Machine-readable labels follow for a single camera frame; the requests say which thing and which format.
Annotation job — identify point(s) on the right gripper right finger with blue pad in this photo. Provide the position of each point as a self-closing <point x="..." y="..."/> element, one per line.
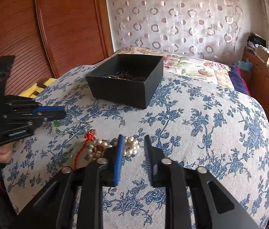
<point x="153" y="157"/>

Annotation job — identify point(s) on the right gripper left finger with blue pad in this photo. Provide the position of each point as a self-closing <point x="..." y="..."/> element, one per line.
<point x="111" y="175"/>

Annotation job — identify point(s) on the green stone earrings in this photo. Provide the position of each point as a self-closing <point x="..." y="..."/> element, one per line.
<point x="57" y="125"/>

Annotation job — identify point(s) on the jade bangle with red cord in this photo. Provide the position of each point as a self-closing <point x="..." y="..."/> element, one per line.
<point x="83" y="153"/>

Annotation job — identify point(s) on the black jewelry box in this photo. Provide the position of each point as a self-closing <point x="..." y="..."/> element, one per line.
<point x="129" y="79"/>

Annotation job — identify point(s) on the yellow plush pillow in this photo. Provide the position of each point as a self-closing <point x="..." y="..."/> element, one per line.
<point x="37" y="88"/>

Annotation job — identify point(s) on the blue floral white bedspread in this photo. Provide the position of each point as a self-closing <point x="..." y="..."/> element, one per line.
<point x="194" y="122"/>

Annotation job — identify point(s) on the wooden headboard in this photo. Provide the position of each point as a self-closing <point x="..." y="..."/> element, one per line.
<point x="50" y="37"/>

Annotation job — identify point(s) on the pink floral quilt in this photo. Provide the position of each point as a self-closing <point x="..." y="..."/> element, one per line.
<point x="210" y="71"/>

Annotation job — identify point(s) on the purple blanket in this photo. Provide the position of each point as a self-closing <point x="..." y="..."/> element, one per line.
<point x="237" y="81"/>

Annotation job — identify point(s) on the sheer curtain with circles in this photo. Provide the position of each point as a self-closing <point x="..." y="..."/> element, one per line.
<point x="208" y="29"/>

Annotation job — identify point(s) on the cardboard box on cabinet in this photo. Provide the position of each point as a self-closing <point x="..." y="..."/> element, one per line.
<point x="263" y="54"/>

